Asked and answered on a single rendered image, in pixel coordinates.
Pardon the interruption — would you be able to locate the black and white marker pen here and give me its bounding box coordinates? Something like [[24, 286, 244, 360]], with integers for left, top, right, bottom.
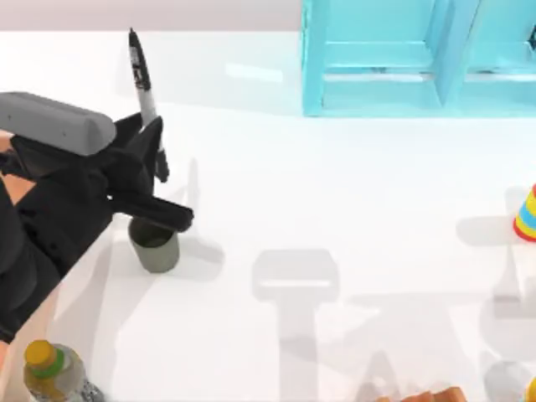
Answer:
[[127, 27, 171, 183]]

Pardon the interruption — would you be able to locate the pale grey rounded box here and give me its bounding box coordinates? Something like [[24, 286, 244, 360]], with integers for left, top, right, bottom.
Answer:
[[0, 90, 117, 158]]

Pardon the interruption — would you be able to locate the grey cup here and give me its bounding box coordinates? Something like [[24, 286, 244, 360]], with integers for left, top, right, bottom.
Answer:
[[128, 216, 181, 275]]

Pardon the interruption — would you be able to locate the clear bottle with yellow cap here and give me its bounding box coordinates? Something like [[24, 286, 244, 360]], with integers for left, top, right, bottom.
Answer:
[[22, 339, 106, 402]]

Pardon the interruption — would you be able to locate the light blue rack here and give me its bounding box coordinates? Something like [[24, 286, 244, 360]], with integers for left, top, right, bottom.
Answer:
[[300, 0, 536, 119]]

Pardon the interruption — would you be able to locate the brown bread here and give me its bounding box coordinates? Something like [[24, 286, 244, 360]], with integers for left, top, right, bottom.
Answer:
[[375, 385, 468, 402]]

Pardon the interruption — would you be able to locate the stack of coloured rings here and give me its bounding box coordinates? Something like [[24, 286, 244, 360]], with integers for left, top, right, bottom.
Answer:
[[512, 183, 536, 244]]

